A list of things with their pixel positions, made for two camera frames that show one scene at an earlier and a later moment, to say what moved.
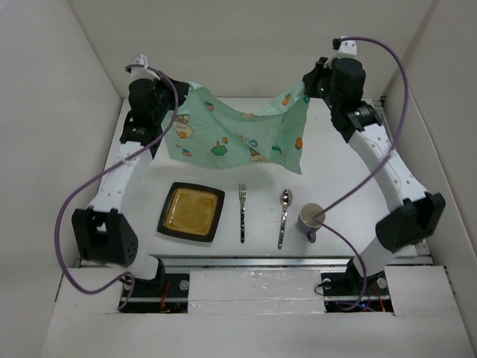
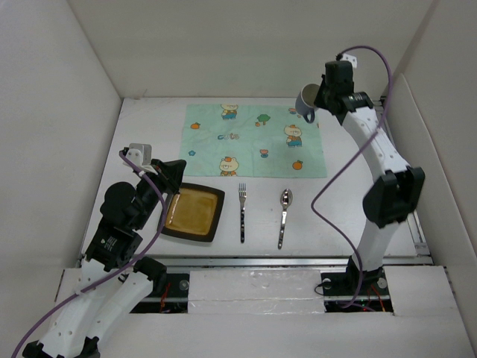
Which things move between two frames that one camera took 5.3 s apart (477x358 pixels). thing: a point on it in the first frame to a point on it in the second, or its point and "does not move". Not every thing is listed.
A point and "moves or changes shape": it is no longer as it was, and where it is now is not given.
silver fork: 242,195 does not move
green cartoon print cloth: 202,130 moves or changes shape
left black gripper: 163,84 to 173,171
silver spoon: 286,198 does not move
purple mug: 306,221 to 305,101
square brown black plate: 191,212 does not move
